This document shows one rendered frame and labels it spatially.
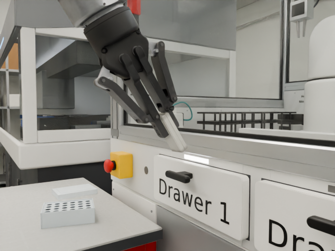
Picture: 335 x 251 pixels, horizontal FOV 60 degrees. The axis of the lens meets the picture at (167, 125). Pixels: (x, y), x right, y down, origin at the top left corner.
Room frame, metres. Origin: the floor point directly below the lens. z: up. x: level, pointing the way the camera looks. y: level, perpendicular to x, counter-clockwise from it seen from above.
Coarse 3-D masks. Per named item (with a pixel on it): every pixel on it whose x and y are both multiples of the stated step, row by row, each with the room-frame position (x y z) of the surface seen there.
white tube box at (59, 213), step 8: (72, 200) 0.77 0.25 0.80; (80, 200) 0.77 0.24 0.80; (88, 200) 0.77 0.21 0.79; (48, 208) 0.71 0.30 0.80; (56, 208) 0.71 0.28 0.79; (64, 208) 0.72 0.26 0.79; (72, 208) 0.71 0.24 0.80; (80, 208) 0.71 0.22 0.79; (88, 208) 0.70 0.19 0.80; (40, 216) 0.67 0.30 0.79; (48, 216) 0.67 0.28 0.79; (56, 216) 0.68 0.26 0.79; (64, 216) 0.68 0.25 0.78; (72, 216) 0.69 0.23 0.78; (80, 216) 0.69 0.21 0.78; (88, 216) 0.70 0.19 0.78; (40, 224) 0.67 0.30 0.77; (48, 224) 0.67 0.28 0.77; (56, 224) 0.68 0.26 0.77; (64, 224) 0.68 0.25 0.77; (72, 224) 0.69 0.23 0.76; (80, 224) 0.69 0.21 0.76
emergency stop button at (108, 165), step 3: (108, 159) 0.84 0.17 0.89; (105, 162) 0.84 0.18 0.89; (108, 162) 0.83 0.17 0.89; (111, 162) 0.84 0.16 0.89; (105, 165) 0.84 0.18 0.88; (108, 165) 0.83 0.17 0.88; (111, 165) 0.83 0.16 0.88; (105, 168) 0.84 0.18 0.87; (108, 168) 0.83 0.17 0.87; (111, 168) 0.83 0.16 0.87; (108, 171) 0.83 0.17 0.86
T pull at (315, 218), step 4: (312, 216) 0.34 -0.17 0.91; (316, 216) 0.34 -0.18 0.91; (308, 220) 0.34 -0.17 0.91; (312, 220) 0.34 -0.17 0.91; (316, 220) 0.33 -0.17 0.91; (320, 220) 0.33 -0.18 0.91; (324, 220) 0.33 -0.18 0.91; (328, 220) 0.33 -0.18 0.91; (308, 224) 0.34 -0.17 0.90; (312, 224) 0.34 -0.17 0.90; (316, 224) 0.33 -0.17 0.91; (320, 224) 0.33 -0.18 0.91; (324, 224) 0.32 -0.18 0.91; (328, 224) 0.32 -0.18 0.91; (332, 224) 0.32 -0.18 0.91; (316, 228) 0.33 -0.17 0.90; (320, 228) 0.33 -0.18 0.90; (324, 228) 0.32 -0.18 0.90; (328, 228) 0.32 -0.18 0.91; (332, 228) 0.32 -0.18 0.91; (324, 232) 0.32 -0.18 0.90; (328, 232) 0.32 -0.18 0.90; (332, 232) 0.32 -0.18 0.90
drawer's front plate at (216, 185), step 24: (168, 168) 0.66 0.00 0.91; (192, 168) 0.58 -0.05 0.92; (216, 168) 0.55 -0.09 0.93; (192, 192) 0.58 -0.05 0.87; (216, 192) 0.53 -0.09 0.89; (240, 192) 0.48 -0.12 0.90; (192, 216) 0.58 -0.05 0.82; (216, 216) 0.52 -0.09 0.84; (240, 216) 0.48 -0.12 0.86; (240, 240) 0.48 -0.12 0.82
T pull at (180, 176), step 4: (168, 172) 0.59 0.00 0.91; (172, 172) 0.59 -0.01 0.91; (176, 172) 0.58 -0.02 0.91; (180, 172) 0.59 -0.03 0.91; (184, 172) 0.59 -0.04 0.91; (188, 172) 0.59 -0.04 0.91; (168, 176) 0.59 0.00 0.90; (172, 176) 0.58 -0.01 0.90; (176, 176) 0.57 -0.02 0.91; (180, 176) 0.56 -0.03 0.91; (184, 176) 0.55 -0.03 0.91; (188, 176) 0.55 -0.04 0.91; (176, 180) 0.57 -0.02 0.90; (180, 180) 0.56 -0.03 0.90; (184, 180) 0.55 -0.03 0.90; (188, 180) 0.55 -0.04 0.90
